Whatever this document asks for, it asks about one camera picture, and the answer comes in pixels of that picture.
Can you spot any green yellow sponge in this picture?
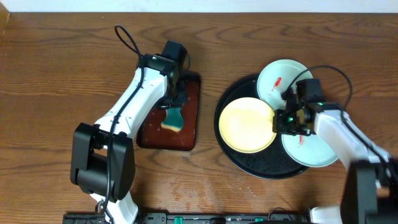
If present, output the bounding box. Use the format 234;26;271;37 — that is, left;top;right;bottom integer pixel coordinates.
160;108;184;133

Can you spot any mint plate long red stain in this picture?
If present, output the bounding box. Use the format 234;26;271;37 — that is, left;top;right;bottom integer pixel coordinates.
282;134;338;167

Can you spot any mint plate small red stain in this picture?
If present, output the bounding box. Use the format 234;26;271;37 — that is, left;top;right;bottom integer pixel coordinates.
257;59;307;110

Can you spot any yellow plate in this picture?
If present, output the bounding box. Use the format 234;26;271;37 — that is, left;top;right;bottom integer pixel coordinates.
218;97;277;154

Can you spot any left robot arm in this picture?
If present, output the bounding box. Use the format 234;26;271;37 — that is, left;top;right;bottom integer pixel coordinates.
63;50;187;223

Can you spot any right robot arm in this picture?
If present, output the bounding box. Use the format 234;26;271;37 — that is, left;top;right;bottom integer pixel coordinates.
273;90;397;223

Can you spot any black rectangular water tray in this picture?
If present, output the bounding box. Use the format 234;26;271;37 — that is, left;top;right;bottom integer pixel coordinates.
136;71;201;151

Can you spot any round black tray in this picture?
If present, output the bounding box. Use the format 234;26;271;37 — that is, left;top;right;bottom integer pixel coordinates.
214;73;308;179

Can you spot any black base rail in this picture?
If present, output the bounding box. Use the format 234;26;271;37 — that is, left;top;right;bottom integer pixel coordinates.
62;213;310;224

